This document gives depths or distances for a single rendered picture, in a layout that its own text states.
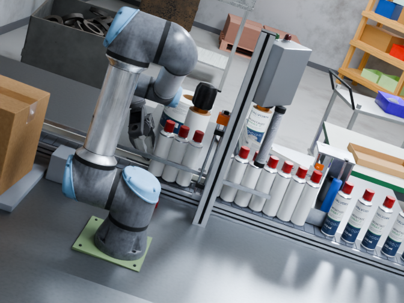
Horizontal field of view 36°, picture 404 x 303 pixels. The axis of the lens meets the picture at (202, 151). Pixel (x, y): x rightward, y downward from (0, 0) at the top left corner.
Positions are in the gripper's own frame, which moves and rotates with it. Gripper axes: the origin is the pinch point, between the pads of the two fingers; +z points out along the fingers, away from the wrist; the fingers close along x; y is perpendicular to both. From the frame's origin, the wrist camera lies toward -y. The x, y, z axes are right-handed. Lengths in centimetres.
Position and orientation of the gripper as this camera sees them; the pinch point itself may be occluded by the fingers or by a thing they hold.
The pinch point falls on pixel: (147, 157)
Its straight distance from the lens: 217.1
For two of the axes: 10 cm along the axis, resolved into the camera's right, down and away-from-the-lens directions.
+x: -9.7, 1.6, 1.6
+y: 1.0, -3.4, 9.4
